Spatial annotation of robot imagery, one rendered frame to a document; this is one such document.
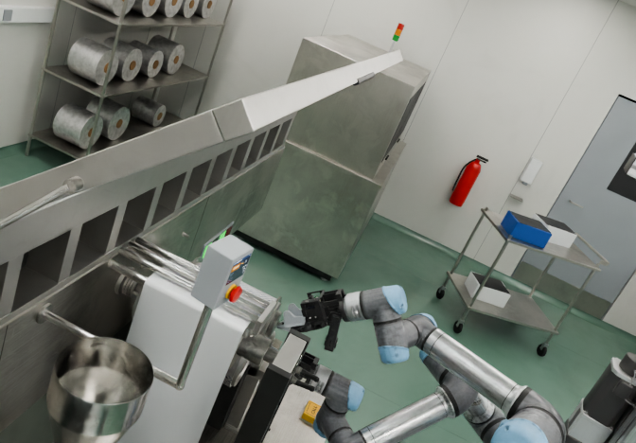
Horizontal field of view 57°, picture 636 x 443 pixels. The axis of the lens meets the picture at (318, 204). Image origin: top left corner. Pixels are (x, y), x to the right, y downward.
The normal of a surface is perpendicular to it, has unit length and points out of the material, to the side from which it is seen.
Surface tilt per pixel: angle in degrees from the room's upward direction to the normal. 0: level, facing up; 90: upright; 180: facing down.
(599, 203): 90
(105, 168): 90
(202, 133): 90
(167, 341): 90
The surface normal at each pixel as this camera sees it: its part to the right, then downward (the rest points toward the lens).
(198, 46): -0.25, 0.29
